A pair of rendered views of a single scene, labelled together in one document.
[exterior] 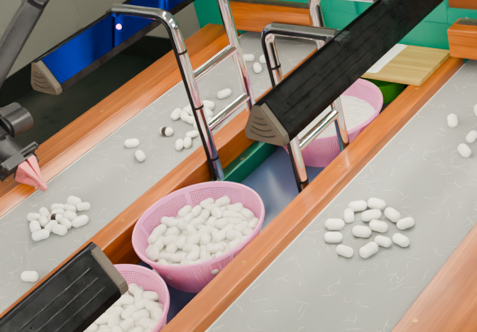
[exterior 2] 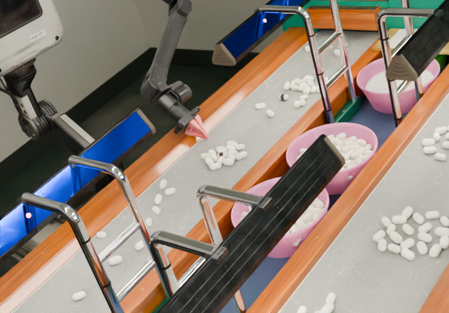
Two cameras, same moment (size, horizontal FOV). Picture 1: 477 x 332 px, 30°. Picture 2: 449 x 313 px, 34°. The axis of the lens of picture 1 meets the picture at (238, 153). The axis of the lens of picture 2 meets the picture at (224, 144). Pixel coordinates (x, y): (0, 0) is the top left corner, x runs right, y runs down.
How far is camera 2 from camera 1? 61 cm
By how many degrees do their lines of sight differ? 2
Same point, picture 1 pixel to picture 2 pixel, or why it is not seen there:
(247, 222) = (363, 146)
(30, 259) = (212, 181)
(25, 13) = (176, 20)
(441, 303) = not seen: outside the picture
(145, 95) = (259, 75)
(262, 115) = (401, 61)
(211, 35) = (296, 33)
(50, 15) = (128, 38)
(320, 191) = (413, 123)
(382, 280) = not seen: outside the picture
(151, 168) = (280, 120)
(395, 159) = not seen: outside the picture
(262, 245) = (383, 158)
